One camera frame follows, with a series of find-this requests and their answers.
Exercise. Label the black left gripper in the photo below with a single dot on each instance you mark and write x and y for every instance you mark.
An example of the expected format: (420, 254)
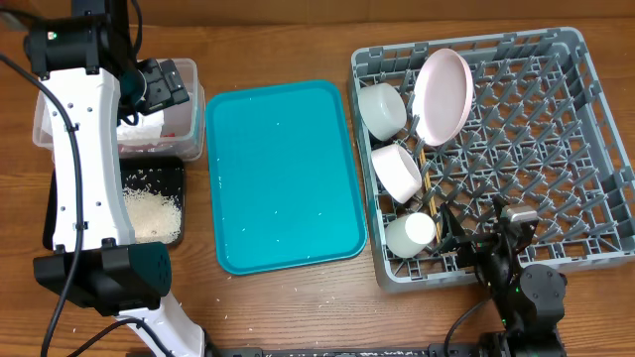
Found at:
(168, 86)

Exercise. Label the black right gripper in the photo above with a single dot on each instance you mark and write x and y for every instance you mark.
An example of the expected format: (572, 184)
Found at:
(451, 235)

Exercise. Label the white napkin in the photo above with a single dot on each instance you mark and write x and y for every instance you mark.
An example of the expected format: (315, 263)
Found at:
(148, 128)

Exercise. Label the wooden chopstick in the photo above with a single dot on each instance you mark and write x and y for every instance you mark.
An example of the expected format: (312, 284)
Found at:
(427, 183)
(432, 198)

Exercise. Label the white cup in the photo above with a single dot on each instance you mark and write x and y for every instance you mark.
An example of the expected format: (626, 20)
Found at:
(408, 235)

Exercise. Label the small pink rice plate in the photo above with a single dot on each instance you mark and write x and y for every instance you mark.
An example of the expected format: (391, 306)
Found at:
(397, 172)

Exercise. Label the large pink plate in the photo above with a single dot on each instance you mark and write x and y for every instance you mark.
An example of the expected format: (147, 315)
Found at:
(442, 97)

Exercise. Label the pile of rice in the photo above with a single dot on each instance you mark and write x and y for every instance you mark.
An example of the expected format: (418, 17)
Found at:
(151, 215)

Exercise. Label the pale green bowl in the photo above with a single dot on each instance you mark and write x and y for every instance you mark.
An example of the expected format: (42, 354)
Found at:
(382, 110)

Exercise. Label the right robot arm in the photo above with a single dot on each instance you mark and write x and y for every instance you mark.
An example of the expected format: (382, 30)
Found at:
(529, 300)

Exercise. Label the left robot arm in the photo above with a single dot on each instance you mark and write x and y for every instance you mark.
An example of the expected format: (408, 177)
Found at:
(87, 67)

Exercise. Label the clear plastic waste bin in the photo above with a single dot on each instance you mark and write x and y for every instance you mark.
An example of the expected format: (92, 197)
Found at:
(186, 120)

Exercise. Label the grey dishwasher rack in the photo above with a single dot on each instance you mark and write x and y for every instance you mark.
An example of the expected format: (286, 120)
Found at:
(540, 133)

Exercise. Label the black plastic tray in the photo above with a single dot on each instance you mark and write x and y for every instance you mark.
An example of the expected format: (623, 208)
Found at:
(154, 178)

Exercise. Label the teal plastic tray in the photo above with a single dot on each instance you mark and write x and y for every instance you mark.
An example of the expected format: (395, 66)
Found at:
(283, 183)

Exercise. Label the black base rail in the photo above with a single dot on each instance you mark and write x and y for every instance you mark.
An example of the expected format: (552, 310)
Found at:
(433, 350)

